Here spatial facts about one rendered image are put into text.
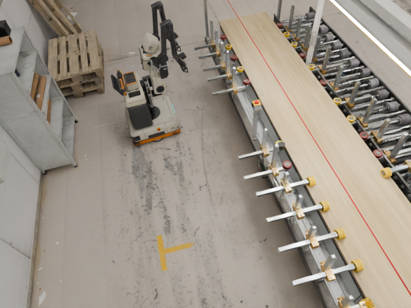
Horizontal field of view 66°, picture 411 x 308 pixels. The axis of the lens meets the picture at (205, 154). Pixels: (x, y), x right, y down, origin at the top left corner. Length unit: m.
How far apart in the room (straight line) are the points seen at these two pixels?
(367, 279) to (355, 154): 1.13
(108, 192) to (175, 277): 1.39
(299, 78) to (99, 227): 2.88
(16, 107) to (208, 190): 2.30
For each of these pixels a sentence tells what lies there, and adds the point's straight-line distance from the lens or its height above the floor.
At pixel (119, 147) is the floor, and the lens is 4.54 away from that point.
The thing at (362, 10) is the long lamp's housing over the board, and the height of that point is 2.38.
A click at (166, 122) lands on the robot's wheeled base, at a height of 0.28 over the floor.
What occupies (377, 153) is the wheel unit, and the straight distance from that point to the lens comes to 3.28.
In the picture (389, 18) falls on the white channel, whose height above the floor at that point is 2.44.
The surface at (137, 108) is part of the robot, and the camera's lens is 4.00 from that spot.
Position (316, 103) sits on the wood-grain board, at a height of 0.90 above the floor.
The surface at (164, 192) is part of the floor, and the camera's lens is 3.93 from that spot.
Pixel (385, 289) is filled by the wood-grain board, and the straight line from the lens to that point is 2.68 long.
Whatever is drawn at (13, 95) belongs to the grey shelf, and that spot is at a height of 1.29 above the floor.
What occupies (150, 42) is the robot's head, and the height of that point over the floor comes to 1.37.
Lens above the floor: 3.29
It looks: 52 degrees down
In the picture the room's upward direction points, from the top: 7 degrees counter-clockwise
